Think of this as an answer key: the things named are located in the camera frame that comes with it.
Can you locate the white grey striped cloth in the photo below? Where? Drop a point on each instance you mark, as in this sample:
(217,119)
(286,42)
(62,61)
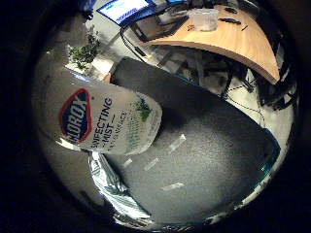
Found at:
(113,191)

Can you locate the black keyboard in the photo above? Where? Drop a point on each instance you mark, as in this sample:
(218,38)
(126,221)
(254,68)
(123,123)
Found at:
(158,27)

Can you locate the tall leafy plant white pot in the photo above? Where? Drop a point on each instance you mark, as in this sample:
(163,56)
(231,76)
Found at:
(85,51)

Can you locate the clear plastic container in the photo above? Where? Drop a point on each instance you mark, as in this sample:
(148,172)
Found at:
(204,19)

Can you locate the curved wooden desk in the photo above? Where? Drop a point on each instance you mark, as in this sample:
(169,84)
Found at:
(239,45)

